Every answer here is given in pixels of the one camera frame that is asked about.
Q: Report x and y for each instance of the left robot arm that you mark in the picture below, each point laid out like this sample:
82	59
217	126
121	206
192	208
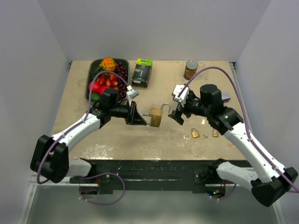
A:
51	155

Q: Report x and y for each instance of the black green razor box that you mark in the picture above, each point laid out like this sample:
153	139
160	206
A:
142	72

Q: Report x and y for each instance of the grey fruit tray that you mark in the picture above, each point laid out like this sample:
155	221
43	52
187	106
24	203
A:
95	69

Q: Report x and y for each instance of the silver keys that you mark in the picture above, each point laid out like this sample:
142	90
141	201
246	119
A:
186	137

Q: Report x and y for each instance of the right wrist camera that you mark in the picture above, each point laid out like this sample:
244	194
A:
180	93

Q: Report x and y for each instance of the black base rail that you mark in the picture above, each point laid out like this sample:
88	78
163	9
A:
151	175

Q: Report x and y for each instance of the small brass padlock with key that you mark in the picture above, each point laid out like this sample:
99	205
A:
195	133

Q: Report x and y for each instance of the orange flower bunch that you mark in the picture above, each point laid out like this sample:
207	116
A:
108	64

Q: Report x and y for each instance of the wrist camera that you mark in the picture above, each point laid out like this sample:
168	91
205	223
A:
131	94
180	93

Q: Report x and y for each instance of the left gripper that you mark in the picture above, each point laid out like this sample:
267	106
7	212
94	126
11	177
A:
135	118

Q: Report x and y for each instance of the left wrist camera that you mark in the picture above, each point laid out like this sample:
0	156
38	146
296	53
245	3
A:
131	94

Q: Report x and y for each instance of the orange label tin can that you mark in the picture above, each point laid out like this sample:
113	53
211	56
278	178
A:
190	69

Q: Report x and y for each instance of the red strawberries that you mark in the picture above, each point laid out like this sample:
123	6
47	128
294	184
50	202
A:
108	80

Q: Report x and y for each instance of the green fruit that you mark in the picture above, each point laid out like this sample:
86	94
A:
95	97

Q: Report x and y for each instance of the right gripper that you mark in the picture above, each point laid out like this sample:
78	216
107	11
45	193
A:
176	115

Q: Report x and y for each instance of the large brass padlock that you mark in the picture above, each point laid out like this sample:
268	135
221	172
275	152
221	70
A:
155	120
158	111

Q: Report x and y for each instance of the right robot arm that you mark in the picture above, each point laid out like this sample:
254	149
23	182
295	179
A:
269	179

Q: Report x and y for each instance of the dark red grapes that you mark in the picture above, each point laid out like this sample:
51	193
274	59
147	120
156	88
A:
122	71

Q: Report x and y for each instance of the long shackle brass padlock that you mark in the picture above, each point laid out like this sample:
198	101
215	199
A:
215	133

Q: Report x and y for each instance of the red apple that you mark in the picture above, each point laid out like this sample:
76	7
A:
97	88

